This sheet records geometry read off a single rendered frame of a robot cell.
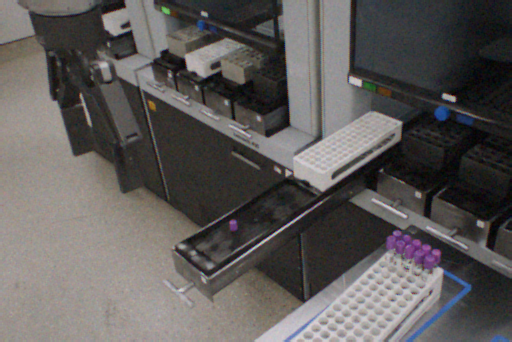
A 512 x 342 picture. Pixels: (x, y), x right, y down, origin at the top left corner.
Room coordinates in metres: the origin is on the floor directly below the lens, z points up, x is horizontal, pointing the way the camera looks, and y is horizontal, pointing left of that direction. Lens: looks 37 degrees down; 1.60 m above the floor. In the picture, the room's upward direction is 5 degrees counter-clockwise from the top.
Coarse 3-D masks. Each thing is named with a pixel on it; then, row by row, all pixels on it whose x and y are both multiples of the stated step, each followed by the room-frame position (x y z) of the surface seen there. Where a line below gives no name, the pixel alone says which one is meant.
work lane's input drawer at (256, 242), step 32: (384, 160) 1.14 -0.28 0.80; (288, 192) 1.04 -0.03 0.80; (320, 192) 1.01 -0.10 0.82; (352, 192) 1.06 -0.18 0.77; (224, 224) 0.95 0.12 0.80; (256, 224) 0.94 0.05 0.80; (288, 224) 0.92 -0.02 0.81; (192, 256) 0.84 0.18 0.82; (224, 256) 0.84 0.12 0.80; (256, 256) 0.86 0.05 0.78
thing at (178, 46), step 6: (168, 36) 1.89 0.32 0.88; (174, 36) 1.89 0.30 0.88; (168, 42) 1.90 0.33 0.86; (174, 42) 1.87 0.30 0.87; (180, 42) 1.84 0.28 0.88; (186, 42) 1.83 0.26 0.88; (174, 48) 1.87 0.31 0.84; (180, 48) 1.84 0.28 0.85; (186, 48) 1.82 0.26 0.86; (180, 54) 1.85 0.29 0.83; (186, 54) 1.82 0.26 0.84
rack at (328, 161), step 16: (352, 128) 1.21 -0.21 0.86; (368, 128) 1.21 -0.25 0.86; (384, 128) 1.19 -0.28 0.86; (400, 128) 1.20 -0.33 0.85; (320, 144) 1.15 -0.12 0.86; (336, 144) 1.14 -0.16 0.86; (352, 144) 1.13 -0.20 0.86; (368, 144) 1.12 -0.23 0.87; (384, 144) 1.17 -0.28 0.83; (304, 160) 1.09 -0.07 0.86; (320, 160) 1.08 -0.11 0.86; (336, 160) 1.07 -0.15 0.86; (352, 160) 1.14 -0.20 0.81; (368, 160) 1.12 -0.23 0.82; (304, 176) 1.06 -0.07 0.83; (320, 176) 1.02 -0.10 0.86; (336, 176) 1.08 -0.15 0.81
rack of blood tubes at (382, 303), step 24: (384, 264) 0.71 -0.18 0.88; (360, 288) 0.66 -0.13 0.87; (384, 288) 0.65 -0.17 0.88; (408, 288) 0.64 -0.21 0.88; (336, 312) 0.60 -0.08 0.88; (360, 312) 0.61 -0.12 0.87; (384, 312) 0.60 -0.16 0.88; (408, 312) 0.60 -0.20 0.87; (312, 336) 0.57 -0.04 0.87; (336, 336) 0.56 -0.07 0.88; (360, 336) 0.56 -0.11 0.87; (384, 336) 0.55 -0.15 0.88
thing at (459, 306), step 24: (432, 240) 0.82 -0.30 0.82; (360, 264) 0.77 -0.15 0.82; (456, 264) 0.75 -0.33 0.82; (480, 264) 0.74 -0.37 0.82; (336, 288) 0.71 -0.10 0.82; (456, 288) 0.69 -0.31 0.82; (480, 288) 0.69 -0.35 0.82; (504, 288) 0.68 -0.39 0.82; (312, 312) 0.66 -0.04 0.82; (432, 312) 0.64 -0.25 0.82; (456, 312) 0.64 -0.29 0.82; (480, 312) 0.63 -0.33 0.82; (504, 312) 0.63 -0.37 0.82; (264, 336) 0.62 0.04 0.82; (288, 336) 0.61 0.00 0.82; (408, 336) 0.59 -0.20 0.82; (432, 336) 0.59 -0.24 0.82; (456, 336) 0.59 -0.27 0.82; (480, 336) 0.58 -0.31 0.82; (504, 336) 0.58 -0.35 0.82
